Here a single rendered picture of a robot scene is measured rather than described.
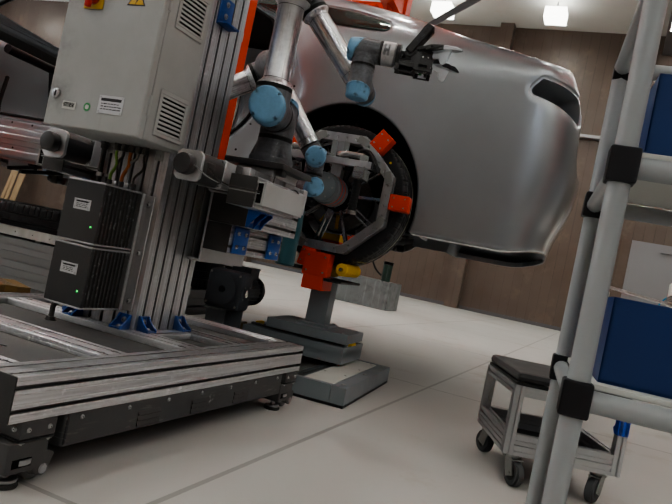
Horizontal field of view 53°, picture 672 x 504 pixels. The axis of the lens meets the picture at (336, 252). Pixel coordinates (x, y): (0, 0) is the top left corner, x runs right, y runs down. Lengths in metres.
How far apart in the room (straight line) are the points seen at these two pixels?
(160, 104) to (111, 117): 0.13
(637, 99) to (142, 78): 1.33
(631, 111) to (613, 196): 0.11
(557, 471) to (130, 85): 1.46
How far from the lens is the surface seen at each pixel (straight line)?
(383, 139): 3.04
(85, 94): 2.02
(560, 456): 0.89
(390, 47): 2.16
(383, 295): 8.99
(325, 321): 3.20
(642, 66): 0.92
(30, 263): 3.53
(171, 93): 1.96
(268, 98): 2.14
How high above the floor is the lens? 0.56
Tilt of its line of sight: level
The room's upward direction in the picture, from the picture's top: 12 degrees clockwise
